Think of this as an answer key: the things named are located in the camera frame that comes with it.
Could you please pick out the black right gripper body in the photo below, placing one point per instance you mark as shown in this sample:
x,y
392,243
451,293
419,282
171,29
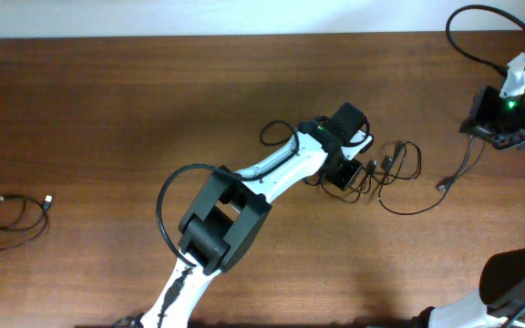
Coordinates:
x,y
509,138

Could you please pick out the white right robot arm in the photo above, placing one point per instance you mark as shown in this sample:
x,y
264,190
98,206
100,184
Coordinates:
x,y
499,301

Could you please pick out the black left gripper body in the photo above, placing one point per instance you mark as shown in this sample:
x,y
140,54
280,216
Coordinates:
x,y
344,173

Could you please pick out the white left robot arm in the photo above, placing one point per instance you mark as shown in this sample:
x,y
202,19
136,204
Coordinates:
x,y
227,214

